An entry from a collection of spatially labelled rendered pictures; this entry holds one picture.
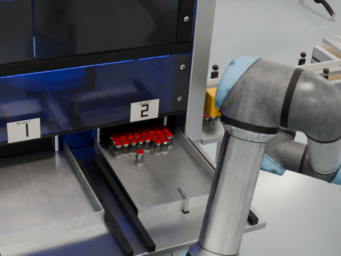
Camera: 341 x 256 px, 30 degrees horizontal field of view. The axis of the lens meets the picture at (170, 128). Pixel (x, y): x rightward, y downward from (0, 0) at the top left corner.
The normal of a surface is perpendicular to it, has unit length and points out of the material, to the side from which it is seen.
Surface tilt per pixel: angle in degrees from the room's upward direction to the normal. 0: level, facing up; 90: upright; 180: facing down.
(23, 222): 0
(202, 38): 90
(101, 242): 0
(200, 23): 90
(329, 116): 82
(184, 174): 0
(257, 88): 63
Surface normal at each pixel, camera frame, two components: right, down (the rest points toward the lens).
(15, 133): 0.42, 0.50
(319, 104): 0.25, 0.10
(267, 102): -0.40, 0.35
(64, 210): 0.07, -0.85
